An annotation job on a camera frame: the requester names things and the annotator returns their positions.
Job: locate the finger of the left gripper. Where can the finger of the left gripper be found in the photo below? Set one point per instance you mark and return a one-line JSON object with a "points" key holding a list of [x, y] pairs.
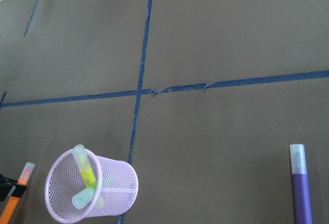
{"points": [[11, 188]]}

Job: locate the purple highlighter pen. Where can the purple highlighter pen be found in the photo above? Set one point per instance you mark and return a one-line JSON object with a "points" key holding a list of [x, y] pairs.
{"points": [[301, 195]]}

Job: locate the orange highlighter pen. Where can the orange highlighter pen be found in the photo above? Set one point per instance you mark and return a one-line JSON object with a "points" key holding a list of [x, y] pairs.
{"points": [[12, 202]]}

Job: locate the yellow highlighter pen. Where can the yellow highlighter pen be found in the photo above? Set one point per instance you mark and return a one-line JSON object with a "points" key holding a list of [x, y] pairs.
{"points": [[83, 164]]}

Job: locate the green highlighter pen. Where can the green highlighter pen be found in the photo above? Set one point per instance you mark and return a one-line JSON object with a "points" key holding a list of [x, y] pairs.
{"points": [[84, 197]]}

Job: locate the pink mesh pen holder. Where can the pink mesh pen holder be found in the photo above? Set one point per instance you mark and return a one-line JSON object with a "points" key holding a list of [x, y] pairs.
{"points": [[104, 187]]}

